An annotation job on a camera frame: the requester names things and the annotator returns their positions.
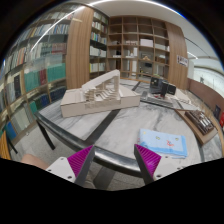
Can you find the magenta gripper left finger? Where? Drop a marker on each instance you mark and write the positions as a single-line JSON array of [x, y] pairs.
[[80, 163]]

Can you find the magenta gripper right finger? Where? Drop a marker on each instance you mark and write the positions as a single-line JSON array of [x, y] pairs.
[[147, 161]]

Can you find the light blue folded towel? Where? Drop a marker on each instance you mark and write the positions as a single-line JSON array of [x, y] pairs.
[[163, 142]]

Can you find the black model on grey base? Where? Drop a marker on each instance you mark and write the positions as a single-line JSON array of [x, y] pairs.
[[157, 92]]

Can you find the white architectural building model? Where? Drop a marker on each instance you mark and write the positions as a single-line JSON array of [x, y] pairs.
[[101, 94]]

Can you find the wooden chair backrest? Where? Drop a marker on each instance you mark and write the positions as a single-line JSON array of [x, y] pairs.
[[4, 150]]

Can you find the wooden open shelving unit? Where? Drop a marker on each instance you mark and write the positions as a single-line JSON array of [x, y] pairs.
[[138, 47]]

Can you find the glass-fronted bookcase with books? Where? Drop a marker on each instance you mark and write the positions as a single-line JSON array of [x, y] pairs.
[[63, 48]]

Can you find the marble table black frame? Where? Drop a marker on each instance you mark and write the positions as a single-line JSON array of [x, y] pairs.
[[114, 133]]

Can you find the wall sign plaque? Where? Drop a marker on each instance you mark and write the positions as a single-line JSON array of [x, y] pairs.
[[182, 61]]

